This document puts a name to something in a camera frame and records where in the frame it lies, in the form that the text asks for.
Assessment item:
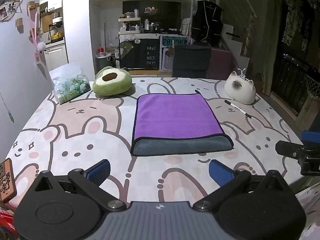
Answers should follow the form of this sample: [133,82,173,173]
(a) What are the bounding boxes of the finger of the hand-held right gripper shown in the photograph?
[301,130,320,146]
[275,140,305,159]

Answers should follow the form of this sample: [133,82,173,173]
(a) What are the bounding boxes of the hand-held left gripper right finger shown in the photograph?
[192,159,296,213]

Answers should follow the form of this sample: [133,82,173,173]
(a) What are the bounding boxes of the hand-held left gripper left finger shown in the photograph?
[24,159,127,212]

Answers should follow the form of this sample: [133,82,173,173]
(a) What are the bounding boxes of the purple and grey towel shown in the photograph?
[130,93,235,157]

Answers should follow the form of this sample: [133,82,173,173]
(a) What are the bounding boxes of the rabbit print tablecloth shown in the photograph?
[5,76,320,240]

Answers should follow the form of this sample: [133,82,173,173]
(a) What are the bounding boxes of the black and white pen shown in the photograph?
[224,99,252,119]

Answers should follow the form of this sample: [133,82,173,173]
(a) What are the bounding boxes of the white cat figurine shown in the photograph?
[224,70,256,105]

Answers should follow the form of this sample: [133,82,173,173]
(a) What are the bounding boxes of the avocado plush pillow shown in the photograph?
[92,66,132,98]

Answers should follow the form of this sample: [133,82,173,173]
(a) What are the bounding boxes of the clear plastic zip bag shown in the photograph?
[49,61,92,105]

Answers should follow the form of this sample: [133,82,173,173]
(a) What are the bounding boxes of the beige window curtain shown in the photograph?
[261,0,283,96]

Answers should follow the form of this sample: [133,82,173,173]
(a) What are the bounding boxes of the maroon chair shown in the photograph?
[207,47,238,81]

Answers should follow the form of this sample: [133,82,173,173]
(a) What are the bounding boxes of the red object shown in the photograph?
[0,210,16,240]

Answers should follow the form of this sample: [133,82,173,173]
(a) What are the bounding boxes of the dark trash bin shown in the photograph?
[96,52,112,73]

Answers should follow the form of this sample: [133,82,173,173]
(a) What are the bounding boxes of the dark chair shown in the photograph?
[172,45,212,78]

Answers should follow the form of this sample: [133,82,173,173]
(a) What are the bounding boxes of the black curtain with white lettering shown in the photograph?
[119,35,160,70]

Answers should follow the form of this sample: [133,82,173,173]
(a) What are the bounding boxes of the teal sign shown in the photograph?
[162,36,187,48]

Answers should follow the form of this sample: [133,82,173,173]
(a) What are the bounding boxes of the yellow pot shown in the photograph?
[50,31,64,42]

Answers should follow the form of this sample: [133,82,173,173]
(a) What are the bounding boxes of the white shelf with bottles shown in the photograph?
[118,17,142,35]

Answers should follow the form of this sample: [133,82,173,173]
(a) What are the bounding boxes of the black jacket with white trim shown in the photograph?
[191,0,224,46]

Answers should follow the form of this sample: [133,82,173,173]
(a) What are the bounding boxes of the pink ribbon wall decoration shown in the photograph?
[27,1,47,66]

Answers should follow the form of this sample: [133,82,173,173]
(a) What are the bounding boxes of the wall photos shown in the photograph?
[0,0,31,22]

